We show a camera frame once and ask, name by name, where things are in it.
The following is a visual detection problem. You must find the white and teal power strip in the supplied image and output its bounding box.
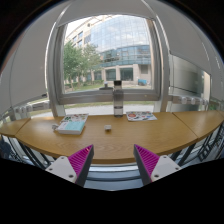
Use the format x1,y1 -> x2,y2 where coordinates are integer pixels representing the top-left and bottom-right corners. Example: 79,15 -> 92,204
51,119 -> 87,136

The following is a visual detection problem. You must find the green tree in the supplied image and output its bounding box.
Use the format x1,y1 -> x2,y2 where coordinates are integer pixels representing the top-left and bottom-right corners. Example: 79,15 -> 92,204
62,41 -> 101,89

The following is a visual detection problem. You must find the sticker sheet with round badges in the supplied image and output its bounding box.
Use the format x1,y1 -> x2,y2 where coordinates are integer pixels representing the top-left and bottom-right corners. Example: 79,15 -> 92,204
125,110 -> 158,122

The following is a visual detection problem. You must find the glass-fronted building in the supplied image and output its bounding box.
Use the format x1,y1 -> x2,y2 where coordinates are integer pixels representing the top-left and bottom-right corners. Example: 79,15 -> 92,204
66,14 -> 153,86

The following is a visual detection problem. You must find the sticker sheet with food pictures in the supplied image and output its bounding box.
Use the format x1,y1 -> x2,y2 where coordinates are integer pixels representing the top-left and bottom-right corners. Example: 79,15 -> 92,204
61,113 -> 90,123

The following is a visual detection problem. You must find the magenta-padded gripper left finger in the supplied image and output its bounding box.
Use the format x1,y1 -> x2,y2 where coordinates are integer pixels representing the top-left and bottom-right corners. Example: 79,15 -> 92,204
44,144 -> 95,187

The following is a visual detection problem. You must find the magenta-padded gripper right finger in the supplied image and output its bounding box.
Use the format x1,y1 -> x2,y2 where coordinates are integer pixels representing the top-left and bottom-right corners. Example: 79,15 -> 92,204
133,144 -> 183,186

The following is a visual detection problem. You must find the clear grey drink bottle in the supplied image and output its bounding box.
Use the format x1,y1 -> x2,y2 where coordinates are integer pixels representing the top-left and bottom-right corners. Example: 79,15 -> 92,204
112,79 -> 125,118

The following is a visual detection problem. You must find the grey window frame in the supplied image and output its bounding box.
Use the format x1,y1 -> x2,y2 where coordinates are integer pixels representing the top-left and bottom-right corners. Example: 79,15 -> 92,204
46,13 -> 171,116

